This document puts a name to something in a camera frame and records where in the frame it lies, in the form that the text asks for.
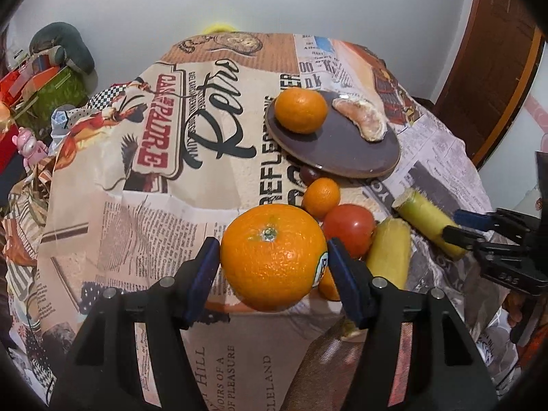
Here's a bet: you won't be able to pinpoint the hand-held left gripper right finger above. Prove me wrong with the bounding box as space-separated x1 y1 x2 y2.
326 237 499 411

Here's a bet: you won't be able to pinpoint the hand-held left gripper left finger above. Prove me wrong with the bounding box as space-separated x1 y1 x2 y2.
50 236 221 411

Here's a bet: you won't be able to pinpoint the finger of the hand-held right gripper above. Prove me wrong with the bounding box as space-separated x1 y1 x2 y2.
441 226 521 266
453 208 534 234

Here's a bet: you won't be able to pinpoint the small mandarin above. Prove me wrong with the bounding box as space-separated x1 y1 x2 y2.
317 267 341 301
302 177 342 220

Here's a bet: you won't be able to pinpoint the red tomato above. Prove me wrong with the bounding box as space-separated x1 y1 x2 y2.
322 204 377 260

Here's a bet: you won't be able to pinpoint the large orange with sticker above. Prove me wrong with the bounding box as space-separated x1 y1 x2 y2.
220 204 329 312

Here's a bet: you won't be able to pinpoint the dark brown date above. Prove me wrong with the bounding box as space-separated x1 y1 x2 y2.
299 166 322 187

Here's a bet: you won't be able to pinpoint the dark round plate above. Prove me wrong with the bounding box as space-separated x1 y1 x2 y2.
264 90 402 179

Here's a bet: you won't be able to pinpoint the printed newspaper-style tablecloth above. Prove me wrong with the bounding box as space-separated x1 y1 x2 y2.
0 32 521 411

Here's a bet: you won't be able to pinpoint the white plastic bag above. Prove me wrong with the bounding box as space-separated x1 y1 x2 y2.
479 308 528 379

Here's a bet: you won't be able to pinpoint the heart-patterned sliding door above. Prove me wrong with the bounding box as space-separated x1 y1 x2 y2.
520 90 548 155

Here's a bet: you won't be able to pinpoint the peeled orange segments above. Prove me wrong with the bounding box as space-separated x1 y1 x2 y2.
333 97 386 142

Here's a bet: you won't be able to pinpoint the brown wooden door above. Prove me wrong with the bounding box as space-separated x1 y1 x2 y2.
432 0 546 167

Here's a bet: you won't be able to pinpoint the medium orange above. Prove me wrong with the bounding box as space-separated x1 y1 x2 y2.
274 87 329 134

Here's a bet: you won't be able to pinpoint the crumpled white-blue cloth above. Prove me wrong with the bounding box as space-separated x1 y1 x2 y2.
50 105 86 142

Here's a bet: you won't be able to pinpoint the dark storage box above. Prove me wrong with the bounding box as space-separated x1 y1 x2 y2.
0 152 30 210

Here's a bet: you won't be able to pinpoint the pink toy figure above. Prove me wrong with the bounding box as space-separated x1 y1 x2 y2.
13 128 49 172

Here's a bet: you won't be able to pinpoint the green storage box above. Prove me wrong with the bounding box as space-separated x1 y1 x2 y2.
32 66 88 123

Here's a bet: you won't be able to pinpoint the yellow foam tube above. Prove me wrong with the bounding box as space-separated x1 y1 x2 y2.
201 21 236 34

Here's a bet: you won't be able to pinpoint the orange cardboard box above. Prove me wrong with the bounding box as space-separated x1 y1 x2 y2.
26 64 61 90

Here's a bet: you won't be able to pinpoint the red gift bags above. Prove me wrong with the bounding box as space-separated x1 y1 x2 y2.
0 53 48 108

